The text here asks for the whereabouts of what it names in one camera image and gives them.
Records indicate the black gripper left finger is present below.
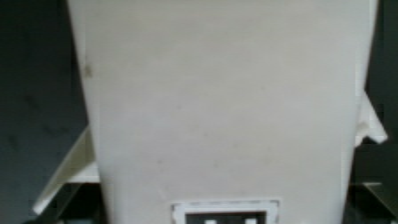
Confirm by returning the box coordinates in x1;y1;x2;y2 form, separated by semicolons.
24;183;106;224

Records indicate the white cabinet body box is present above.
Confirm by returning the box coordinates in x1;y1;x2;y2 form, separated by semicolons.
33;96;388;215

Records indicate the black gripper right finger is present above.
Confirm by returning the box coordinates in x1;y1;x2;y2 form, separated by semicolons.
349;182;398;224

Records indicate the white cabinet top block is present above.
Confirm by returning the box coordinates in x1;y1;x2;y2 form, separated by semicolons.
68;0;379;224

